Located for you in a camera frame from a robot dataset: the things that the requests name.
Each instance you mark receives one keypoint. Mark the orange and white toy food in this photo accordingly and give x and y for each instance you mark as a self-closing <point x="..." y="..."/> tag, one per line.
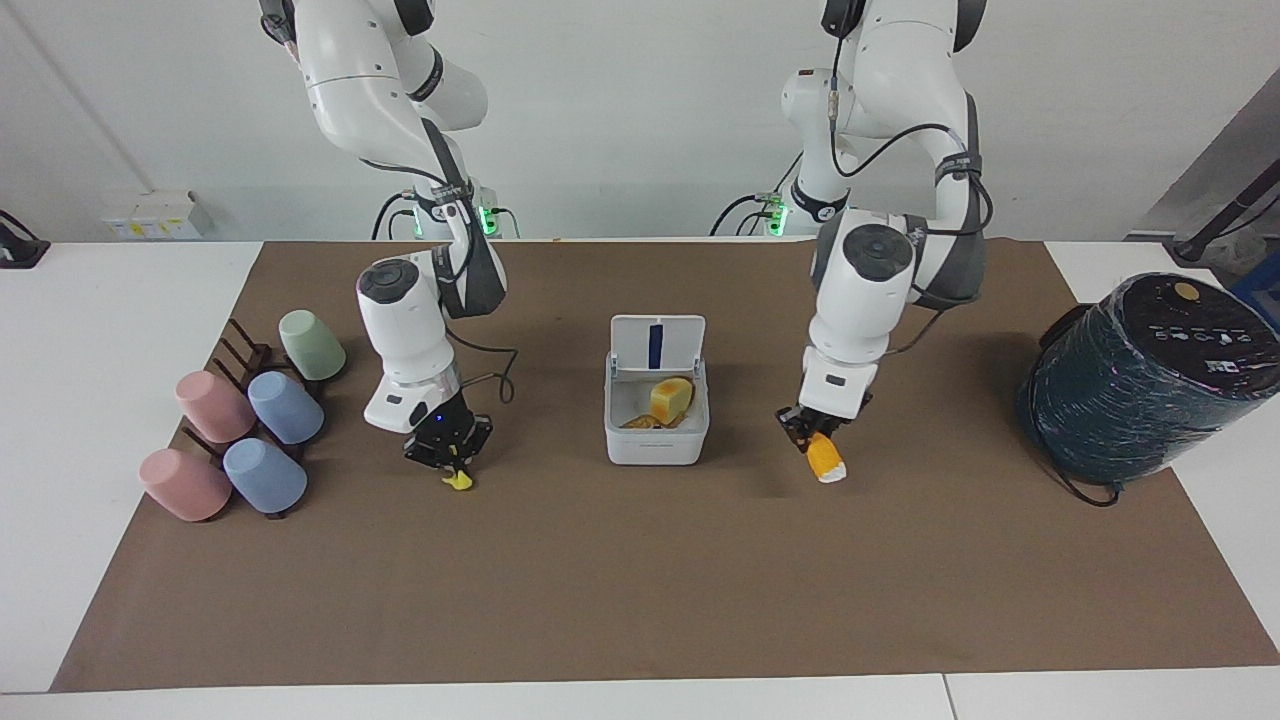
<point x="826" y="461"/>

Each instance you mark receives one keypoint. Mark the green cup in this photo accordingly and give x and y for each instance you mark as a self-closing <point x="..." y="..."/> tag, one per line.
<point x="312" y="344"/>

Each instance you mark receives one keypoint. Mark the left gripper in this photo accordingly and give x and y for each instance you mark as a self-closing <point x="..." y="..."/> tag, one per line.
<point x="858" y="408"/>

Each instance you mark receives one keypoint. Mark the brown toy food piece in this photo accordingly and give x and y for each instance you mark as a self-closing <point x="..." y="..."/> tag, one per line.
<point x="640" y="422"/>

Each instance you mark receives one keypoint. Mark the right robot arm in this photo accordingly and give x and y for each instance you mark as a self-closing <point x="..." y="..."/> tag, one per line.
<point x="400" y="320"/>

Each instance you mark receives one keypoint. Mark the white wall box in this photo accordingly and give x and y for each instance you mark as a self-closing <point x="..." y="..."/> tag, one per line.
<point x="155" y="216"/>

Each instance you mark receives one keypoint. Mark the blue cup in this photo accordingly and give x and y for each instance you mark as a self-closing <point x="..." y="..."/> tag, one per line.
<point x="265" y="476"/>
<point x="287" y="407"/>

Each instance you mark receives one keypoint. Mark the small yellow toy food piece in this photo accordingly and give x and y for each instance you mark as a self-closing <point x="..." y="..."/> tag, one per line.
<point x="458" y="481"/>

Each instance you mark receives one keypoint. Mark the yellow toy bread piece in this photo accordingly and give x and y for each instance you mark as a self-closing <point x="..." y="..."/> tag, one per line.
<point x="671" y="398"/>

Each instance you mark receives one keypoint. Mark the dark wrapped cylinder device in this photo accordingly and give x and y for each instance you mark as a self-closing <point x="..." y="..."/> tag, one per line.
<point x="1150" y="390"/>

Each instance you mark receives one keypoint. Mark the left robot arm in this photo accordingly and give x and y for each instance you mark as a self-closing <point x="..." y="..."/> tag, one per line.
<point x="860" y="300"/>

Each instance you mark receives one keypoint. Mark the white bin with hinged lid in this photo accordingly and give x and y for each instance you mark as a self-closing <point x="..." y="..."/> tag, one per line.
<point x="655" y="440"/>

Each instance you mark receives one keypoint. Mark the black stand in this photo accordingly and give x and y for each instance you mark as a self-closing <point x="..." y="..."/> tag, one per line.
<point x="1225" y="215"/>
<point x="18" y="248"/>

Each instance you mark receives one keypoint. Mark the dark brown cup rack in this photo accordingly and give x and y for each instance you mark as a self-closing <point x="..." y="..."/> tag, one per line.
<point x="245" y="360"/>

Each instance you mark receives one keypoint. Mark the pink cup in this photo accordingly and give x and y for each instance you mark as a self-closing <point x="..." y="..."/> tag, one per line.
<point x="185" y="485"/>
<point x="214" y="406"/>

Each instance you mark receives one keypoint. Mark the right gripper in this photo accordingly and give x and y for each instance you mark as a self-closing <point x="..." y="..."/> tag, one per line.
<point x="447" y="430"/>

